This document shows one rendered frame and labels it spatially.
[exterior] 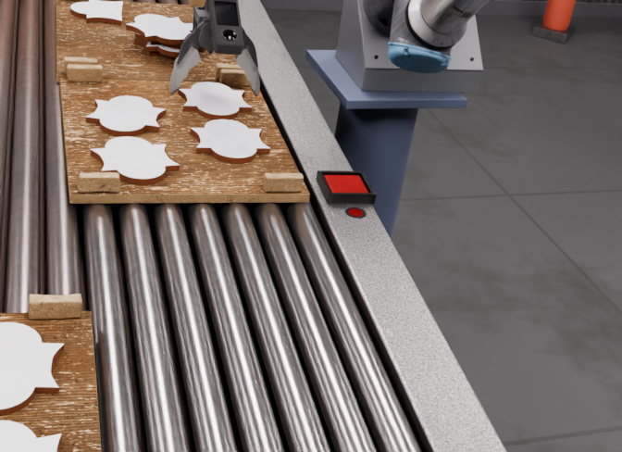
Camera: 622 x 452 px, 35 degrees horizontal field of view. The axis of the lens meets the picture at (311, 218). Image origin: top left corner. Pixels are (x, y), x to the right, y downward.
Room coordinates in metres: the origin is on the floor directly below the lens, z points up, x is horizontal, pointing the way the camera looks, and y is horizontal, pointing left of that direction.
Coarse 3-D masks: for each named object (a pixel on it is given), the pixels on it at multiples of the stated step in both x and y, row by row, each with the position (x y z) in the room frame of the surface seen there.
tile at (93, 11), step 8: (96, 0) 1.98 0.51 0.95; (72, 8) 1.91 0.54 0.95; (80, 8) 1.91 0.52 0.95; (88, 8) 1.92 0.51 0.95; (96, 8) 1.93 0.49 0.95; (104, 8) 1.94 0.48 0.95; (112, 8) 1.94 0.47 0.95; (120, 8) 1.95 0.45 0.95; (80, 16) 1.89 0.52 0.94; (88, 16) 1.88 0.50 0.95; (96, 16) 1.89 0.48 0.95; (104, 16) 1.89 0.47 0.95; (112, 16) 1.90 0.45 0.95; (120, 16) 1.91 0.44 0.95; (120, 24) 1.89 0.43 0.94
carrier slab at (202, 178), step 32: (64, 96) 1.52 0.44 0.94; (96, 96) 1.54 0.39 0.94; (160, 96) 1.58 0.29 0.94; (256, 96) 1.64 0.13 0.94; (64, 128) 1.40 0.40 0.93; (96, 128) 1.42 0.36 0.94; (160, 128) 1.45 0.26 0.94; (256, 128) 1.51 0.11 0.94; (96, 160) 1.31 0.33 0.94; (192, 160) 1.36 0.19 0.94; (256, 160) 1.39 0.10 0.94; (288, 160) 1.41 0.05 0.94; (96, 192) 1.22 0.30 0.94; (128, 192) 1.23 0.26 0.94; (160, 192) 1.25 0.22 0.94; (192, 192) 1.26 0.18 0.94; (224, 192) 1.28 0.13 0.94; (256, 192) 1.29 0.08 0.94
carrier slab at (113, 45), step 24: (72, 0) 1.99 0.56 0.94; (72, 24) 1.85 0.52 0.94; (96, 24) 1.87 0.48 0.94; (72, 48) 1.73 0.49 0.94; (96, 48) 1.75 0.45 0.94; (120, 48) 1.77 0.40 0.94; (144, 48) 1.78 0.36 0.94; (120, 72) 1.65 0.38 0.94; (144, 72) 1.67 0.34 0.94; (168, 72) 1.69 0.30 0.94; (192, 72) 1.70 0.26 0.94
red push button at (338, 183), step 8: (328, 176) 1.39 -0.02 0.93; (336, 176) 1.40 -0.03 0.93; (344, 176) 1.40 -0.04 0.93; (352, 176) 1.40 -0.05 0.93; (328, 184) 1.37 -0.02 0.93; (336, 184) 1.37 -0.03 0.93; (344, 184) 1.37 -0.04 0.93; (352, 184) 1.38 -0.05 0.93; (360, 184) 1.38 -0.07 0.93; (336, 192) 1.34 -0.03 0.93; (344, 192) 1.35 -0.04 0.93; (352, 192) 1.35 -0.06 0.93; (360, 192) 1.36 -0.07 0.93
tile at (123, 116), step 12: (120, 96) 1.53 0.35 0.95; (132, 96) 1.53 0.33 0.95; (96, 108) 1.47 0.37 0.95; (108, 108) 1.47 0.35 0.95; (120, 108) 1.48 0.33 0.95; (132, 108) 1.49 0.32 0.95; (144, 108) 1.49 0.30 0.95; (156, 108) 1.50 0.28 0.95; (96, 120) 1.43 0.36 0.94; (108, 120) 1.43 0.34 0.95; (120, 120) 1.43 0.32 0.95; (132, 120) 1.44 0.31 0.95; (144, 120) 1.45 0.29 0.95; (156, 120) 1.48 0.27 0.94; (108, 132) 1.40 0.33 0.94; (120, 132) 1.40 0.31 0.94; (132, 132) 1.41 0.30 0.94
